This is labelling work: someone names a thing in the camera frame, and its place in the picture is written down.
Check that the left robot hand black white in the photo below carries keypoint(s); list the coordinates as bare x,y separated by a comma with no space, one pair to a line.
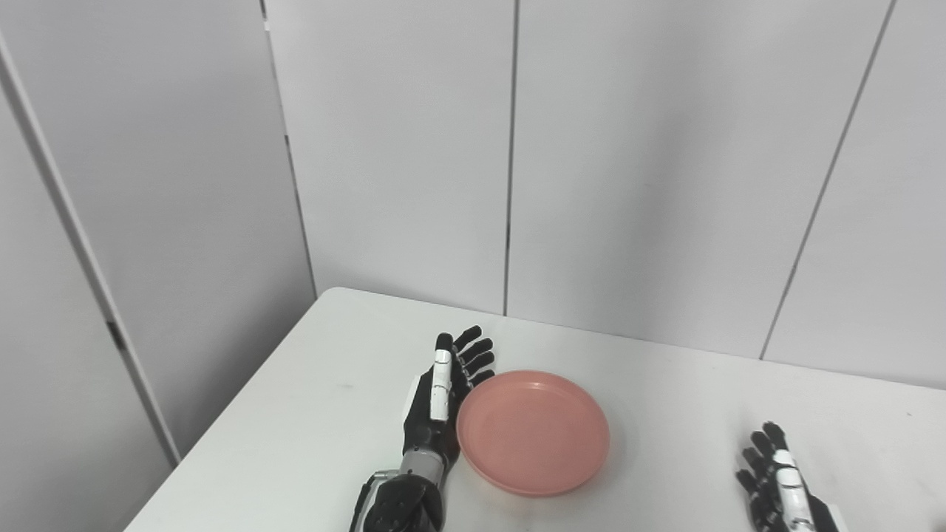
437,410

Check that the pink round plate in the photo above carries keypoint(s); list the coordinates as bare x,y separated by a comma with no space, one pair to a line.
533,433

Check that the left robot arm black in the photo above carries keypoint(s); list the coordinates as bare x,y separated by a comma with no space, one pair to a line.
403,499

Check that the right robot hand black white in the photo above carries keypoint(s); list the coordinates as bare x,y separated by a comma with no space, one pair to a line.
787,488

